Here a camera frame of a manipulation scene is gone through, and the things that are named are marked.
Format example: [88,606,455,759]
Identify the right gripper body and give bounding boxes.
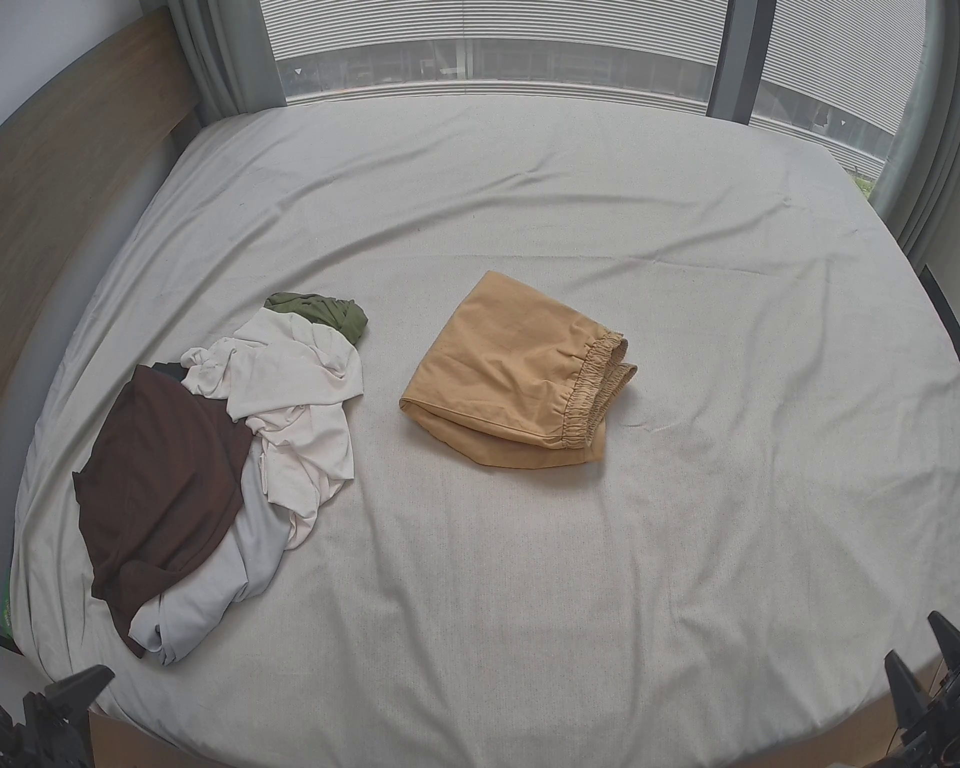
[903,675,960,768]

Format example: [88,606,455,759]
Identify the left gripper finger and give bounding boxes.
[45,664,117,715]

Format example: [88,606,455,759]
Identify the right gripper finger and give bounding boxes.
[883,650,933,741]
[927,610,960,681]

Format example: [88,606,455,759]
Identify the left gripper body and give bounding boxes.
[0,693,92,768]

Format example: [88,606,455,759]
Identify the tan shorts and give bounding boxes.
[399,270,639,471]

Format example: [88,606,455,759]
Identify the pale grey garment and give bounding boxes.
[126,442,296,668]

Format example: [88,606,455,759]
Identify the brown garment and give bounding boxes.
[72,365,257,660]

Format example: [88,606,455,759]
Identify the cream garment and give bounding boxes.
[178,306,367,551]

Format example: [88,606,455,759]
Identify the green garment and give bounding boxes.
[264,291,369,348]

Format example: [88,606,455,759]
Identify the grey-green curtain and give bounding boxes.
[165,0,290,123]
[870,37,960,264]

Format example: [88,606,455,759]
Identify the window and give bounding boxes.
[258,0,939,174]

